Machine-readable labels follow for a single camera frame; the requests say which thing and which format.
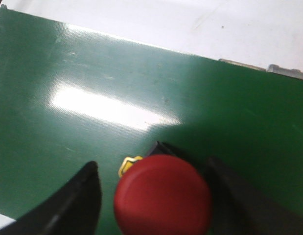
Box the black connector with cable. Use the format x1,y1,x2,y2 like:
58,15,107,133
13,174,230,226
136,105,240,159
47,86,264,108
0,0,7,9

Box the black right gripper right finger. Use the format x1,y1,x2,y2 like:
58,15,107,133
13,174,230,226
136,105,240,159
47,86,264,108
206,157,303,235

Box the green conveyor belt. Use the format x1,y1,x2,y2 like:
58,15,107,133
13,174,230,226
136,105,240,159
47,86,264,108
0,8,303,235

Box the aluminium conveyor side rail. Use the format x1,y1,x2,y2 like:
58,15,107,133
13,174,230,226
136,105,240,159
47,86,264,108
219,58,303,80

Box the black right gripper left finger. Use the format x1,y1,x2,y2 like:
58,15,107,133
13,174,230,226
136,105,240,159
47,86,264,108
0,161,102,235

